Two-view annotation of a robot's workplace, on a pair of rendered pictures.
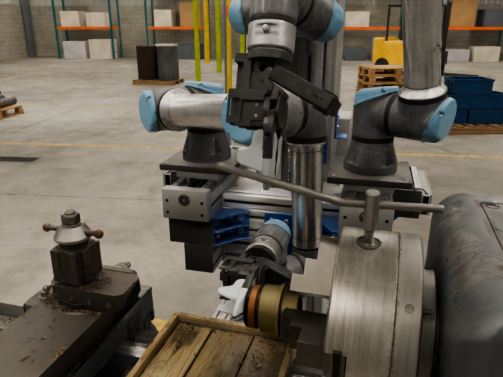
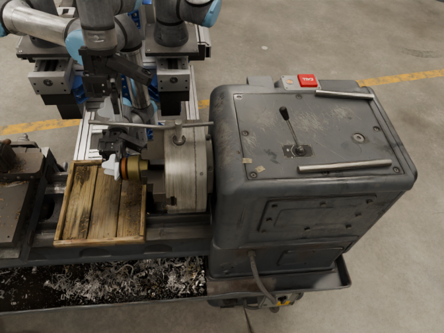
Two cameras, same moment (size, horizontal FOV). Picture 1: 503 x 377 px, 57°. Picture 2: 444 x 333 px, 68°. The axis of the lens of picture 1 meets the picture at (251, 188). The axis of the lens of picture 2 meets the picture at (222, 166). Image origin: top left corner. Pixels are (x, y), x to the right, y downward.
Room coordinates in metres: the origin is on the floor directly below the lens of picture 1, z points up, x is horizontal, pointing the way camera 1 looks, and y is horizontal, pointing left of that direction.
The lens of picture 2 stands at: (0.01, 0.00, 1.99)
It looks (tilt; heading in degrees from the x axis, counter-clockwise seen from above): 53 degrees down; 333
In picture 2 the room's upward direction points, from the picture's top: 7 degrees clockwise
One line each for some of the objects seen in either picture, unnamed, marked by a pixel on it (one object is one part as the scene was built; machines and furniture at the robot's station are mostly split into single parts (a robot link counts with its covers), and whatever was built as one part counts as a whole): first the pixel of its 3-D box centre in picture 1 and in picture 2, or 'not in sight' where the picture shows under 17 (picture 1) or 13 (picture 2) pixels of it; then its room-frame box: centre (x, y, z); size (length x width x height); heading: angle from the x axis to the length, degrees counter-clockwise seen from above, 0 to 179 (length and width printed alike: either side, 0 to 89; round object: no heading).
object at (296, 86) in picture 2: not in sight; (298, 88); (0.76, -0.66, 1.23); 0.13 x 0.08 x 0.05; 74
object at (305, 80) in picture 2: not in sight; (306, 81); (0.76, -0.68, 1.26); 0.06 x 0.06 x 0.02; 74
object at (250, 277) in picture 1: (251, 280); (118, 153); (0.77, 0.00, 1.10); 0.09 x 0.02 x 0.05; 163
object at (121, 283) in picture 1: (90, 289); (14, 168); (0.91, 0.36, 0.99); 0.20 x 0.10 x 0.05; 74
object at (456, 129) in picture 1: (464, 103); not in sight; (7.25, -3.28, 0.39); 1.20 x 0.80 x 0.79; 92
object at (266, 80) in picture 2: not in sight; (259, 86); (0.80, -0.52, 1.24); 0.09 x 0.08 x 0.03; 74
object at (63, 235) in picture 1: (72, 230); not in sight; (0.92, 0.38, 1.13); 0.08 x 0.08 x 0.03
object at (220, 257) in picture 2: not in sight; (262, 236); (0.57, -0.58, 0.43); 0.60 x 0.48 x 0.86; 74
